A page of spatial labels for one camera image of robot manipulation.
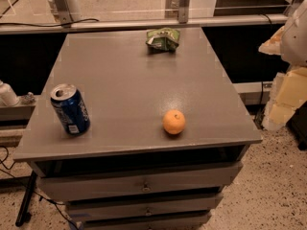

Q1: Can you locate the black floor cable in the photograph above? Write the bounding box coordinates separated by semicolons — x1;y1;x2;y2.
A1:
0;145;80;230

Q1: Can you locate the blue pepsi can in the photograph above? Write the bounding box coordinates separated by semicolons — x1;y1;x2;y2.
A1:
50;83;90;135

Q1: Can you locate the horizontal metal rail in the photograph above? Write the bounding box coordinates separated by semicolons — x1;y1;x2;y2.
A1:
0;14;288;35

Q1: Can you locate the metal frame post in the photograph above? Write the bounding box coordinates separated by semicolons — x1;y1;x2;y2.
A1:
47;0;81;24
165;0;190;24

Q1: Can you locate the black table leg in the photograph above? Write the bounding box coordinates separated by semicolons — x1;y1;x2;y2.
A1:
15;172;36;227

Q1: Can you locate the metal frame post left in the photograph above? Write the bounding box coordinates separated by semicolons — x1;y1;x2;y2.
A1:
47;0;81;24

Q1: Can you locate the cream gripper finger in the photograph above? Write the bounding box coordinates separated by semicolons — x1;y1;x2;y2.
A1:
262;66;307;130
258;26;285;56

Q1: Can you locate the top grey drawer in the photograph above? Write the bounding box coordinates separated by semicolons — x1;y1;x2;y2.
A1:
37;162;243;201

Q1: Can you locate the bottom grey drawer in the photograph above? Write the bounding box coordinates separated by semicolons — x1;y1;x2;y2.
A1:
83;211;211;230

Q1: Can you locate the grey drawer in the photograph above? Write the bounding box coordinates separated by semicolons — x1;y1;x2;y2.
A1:
66;193;223;221
83;211;211;230
37;162;243;201

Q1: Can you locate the metal frame post centre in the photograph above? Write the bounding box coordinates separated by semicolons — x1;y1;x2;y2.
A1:
165;0;190;24

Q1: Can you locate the grey drawer cabinet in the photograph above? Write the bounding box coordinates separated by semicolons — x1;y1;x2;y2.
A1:
12;27;264;230

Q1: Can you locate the green jalapeno chip bag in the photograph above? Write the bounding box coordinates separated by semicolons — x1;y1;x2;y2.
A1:
146;28;180;52

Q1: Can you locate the small grey knob object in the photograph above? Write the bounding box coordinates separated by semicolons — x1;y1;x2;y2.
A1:
20;92;35;104

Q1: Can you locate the white bottle at left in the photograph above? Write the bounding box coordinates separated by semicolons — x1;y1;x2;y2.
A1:
0;80;19;106

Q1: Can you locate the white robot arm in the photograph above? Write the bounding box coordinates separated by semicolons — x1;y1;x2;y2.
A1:
258;0;307;130

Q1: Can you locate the orange fruit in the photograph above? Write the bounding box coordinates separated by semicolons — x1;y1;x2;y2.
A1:
162;109;186;135

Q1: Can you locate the middle grey drawer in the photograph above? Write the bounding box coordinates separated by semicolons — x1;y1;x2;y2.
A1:
66;193;223;221

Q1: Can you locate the black cable on rail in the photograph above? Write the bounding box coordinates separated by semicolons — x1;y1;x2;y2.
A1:
0;17;100;29

